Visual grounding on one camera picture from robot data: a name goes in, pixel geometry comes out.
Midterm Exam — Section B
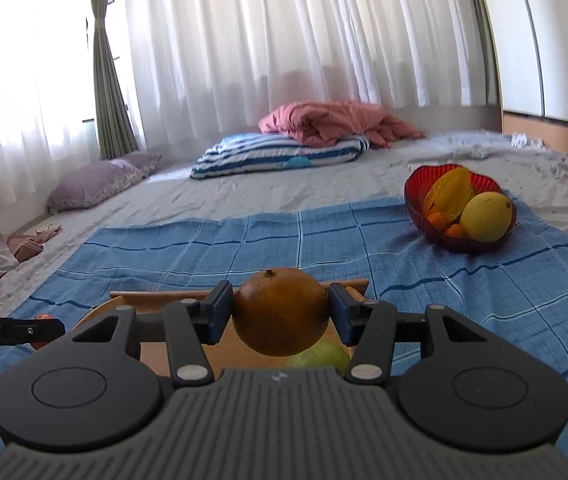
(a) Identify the yellow starfruit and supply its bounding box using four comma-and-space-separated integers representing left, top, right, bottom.
423, 166, 476, 224

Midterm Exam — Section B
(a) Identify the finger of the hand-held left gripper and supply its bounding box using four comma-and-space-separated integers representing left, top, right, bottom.
7, 317, 67, 344

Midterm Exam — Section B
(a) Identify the purple pillow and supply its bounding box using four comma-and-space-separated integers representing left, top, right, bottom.
46, 154, 163, 213

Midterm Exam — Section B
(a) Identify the white sheer curtain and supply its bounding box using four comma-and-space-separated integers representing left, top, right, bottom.
114, 0, 495, 153
0, 0, 100, 231

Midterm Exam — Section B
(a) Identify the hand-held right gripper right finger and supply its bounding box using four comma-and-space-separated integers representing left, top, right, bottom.
329, 282, 488, 386

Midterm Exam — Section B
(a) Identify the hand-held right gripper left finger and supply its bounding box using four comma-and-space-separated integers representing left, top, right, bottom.
71, 280, 235, 386

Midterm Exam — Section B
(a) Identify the blue striped pillow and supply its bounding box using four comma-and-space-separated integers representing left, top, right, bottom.
190, 132, 371, 179

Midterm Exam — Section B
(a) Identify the blue checked blanket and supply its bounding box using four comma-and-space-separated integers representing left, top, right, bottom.
0, 195, 568, 471

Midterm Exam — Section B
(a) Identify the pink quilt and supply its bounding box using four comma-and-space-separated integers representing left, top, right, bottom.
259, 101, 427, 150

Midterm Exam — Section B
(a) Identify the crumpled white cloth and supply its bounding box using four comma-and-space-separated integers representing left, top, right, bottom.
510, 132, 546, 149

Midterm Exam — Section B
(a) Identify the green apple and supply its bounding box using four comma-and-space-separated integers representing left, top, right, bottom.
286, 341, 352, 371

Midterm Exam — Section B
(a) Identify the white wardrobe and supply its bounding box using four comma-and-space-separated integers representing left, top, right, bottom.
469, 0, 568, 166

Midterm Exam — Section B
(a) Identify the red glass bowl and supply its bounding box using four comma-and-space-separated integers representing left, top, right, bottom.
404, 164, 517, 255

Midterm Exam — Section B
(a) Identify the wooden tray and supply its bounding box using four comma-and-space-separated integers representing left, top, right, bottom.
71, 277, 370, 378

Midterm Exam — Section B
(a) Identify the green curtain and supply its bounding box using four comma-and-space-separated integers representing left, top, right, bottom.
86, 0, 139, 160

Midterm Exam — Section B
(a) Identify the yellow mango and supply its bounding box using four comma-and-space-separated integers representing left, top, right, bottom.
459, 191, 510, 243

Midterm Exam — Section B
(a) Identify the brownish orange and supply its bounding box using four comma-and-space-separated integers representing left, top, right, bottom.
233, 267, 331, 357

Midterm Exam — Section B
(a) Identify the small tangerine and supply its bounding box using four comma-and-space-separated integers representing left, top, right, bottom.
33, 313, 54, 350

